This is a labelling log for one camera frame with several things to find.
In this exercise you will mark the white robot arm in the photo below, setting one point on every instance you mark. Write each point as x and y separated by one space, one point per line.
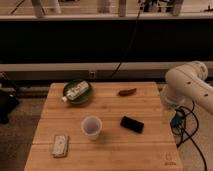
188 81

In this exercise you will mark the green bowl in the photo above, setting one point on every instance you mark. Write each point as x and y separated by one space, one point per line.
84 97

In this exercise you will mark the black rectangular block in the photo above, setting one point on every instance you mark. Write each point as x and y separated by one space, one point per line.
132 124

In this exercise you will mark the grey white sponge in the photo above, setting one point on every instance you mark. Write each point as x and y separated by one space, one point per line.
60 146

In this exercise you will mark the blue box on floor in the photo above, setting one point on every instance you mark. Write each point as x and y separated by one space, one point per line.
178 119

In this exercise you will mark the black object at left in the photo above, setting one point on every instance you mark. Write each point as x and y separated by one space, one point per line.
8 101

